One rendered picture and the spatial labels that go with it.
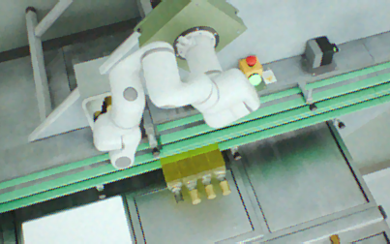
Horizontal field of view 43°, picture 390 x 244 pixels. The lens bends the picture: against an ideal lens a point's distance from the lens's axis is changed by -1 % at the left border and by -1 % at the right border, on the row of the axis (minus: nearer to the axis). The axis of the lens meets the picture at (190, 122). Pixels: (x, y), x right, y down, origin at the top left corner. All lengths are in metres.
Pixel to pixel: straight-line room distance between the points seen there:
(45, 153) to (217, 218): 0.70
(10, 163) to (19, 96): 0.53
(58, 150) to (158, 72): 0.86
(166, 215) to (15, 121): 0.84
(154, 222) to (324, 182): 0.70
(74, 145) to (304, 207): 0.93
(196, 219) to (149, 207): 0.19
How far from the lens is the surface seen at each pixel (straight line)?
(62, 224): 2.04
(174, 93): 1.18
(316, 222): 2.02
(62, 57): 2.54
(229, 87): 1.32
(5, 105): 2.46
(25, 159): 2.00
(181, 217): 1.97
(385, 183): 5.61
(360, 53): 2.09
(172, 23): 1.54
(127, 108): 1.26
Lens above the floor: 1.89
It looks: 32 degrees down
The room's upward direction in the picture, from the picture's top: 161 degrees clockwise
